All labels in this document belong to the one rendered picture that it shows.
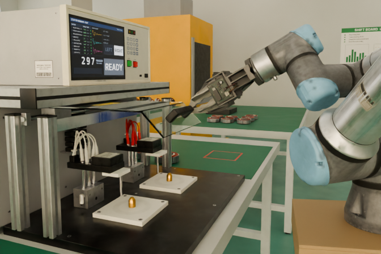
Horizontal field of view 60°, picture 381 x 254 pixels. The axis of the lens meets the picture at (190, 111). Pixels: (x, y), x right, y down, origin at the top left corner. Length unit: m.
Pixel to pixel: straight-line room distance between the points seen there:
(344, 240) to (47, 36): 0.83
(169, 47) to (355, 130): 4.18
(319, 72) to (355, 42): 5.40
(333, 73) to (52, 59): 0.68
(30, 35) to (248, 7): 5.54
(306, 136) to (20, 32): 0.77
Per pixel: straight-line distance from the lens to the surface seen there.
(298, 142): 0.69
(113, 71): 1.06
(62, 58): 0.91
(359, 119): 0.61
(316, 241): 0.73
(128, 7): 7.29
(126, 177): 1.20
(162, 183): 1.14
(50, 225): 0.86
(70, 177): 1.12
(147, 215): 0.90
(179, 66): 4.61
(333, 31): 6.12
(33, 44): 0.99
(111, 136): 1.28
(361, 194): 0.80
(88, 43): 0.97
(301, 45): 0.77
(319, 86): 0.71
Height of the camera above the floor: 1.14
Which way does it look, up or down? 6 degrees down
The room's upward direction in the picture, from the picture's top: straight up
